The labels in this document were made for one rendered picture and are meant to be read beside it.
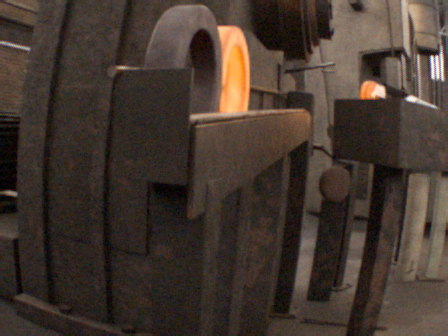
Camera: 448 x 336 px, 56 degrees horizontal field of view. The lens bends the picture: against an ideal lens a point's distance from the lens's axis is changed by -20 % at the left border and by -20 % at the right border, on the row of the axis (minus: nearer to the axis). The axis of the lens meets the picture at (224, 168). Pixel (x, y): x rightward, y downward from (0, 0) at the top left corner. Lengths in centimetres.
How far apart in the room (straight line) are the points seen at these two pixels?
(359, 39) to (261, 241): 347
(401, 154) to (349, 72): 343
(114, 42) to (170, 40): 80
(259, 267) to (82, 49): 75
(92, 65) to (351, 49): 331
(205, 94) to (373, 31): 382
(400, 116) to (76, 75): 86
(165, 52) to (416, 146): 63
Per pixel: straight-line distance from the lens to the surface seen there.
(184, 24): 51
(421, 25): 1058
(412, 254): 229
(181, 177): 47
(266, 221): 107
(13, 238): 160
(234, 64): 80
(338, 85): 437
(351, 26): 444
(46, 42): 146
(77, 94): 134
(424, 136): 101
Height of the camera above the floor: 61
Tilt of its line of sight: 3 degrees down
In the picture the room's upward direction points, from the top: 4 degrees clockwise
